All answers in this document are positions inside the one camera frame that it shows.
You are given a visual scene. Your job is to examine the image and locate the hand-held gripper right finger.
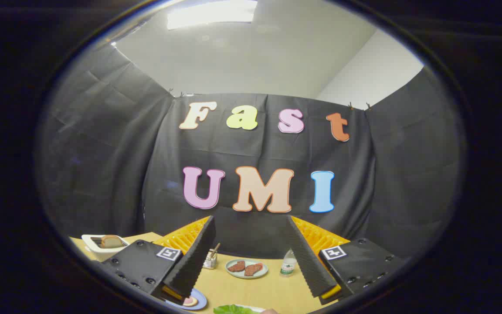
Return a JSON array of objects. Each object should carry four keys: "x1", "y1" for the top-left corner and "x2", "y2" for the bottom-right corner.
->
[{"x1": 286, "y1": 215, "x2": 404, "y2": 306}]

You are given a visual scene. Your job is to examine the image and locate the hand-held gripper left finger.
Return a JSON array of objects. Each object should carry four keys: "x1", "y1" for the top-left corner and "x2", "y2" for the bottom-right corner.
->
[{"x1": 101, "y1": 215, "x2": 217, "y2": 305}]

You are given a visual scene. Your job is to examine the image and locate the green lettuce leaf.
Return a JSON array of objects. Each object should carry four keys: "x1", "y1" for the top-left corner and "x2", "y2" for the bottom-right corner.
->
[{"x1": 213, "y1": 304, "x2": 256, "y2": 314}]

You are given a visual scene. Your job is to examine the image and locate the clear water bottle green label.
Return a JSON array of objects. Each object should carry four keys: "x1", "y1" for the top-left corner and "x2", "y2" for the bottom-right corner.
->
[{"x1": 280, "y1": 249, "x2": 298, "y2": 277}]

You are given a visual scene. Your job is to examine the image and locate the blue plate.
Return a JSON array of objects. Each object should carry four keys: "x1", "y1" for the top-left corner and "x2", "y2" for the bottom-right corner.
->
[{"x1": 164, "y1": 288, "x2": 208, "y2": 311}]

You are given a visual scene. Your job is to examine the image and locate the pale green plate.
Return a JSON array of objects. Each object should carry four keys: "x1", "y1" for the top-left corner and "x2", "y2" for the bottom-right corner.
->
[{"x1": 225, "y1": 259, "x2": 269, "y2": 279}]

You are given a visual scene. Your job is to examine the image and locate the white toaster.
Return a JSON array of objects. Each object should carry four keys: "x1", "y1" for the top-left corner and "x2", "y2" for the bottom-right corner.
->
[{"x1": 81, "y1": 234, "x2": 130, "y2": 255}]

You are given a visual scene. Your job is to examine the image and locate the black backdrop cloth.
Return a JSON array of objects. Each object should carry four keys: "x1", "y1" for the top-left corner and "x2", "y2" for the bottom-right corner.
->
[{"x1": 37, "y1": 44, "x2": 467, "y2": 262}]

